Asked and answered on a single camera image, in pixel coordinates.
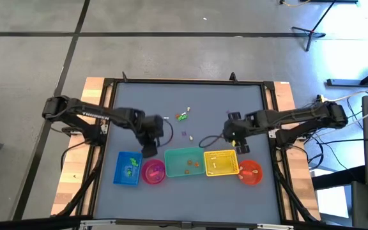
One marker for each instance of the orange translucent plastic bowl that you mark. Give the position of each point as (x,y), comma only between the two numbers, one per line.
(250,180)

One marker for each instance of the black floor beam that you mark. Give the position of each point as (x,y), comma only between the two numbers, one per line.
(337,179)

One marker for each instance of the blue plastic basket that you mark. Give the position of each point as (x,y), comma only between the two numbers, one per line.
(120,179)

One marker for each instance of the black tripod stand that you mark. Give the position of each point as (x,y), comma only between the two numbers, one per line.
(313,32)

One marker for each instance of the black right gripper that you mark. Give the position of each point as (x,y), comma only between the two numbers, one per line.
(238,131)

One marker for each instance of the teal translucent plastic bin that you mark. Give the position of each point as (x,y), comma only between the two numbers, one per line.
(177,156)

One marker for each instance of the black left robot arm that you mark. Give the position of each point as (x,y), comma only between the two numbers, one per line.
(91,113)

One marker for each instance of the pink translucent plastic bowl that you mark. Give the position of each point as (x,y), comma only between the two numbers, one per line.
(149,179)

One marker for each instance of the yellow slotted plastic basket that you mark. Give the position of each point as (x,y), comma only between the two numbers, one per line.
(227,163)

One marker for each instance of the black desk leg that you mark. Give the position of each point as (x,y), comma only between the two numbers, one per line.
(347,82)

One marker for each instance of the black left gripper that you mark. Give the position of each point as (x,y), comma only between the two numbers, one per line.
(152,127)

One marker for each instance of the green plastic Halloween figure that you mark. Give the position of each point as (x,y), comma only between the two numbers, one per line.
(134,162)
(181,118)
(129,172)

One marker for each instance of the black table frame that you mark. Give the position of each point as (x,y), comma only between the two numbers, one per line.
(187,81)

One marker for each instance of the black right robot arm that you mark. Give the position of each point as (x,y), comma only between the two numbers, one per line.
(286,116)

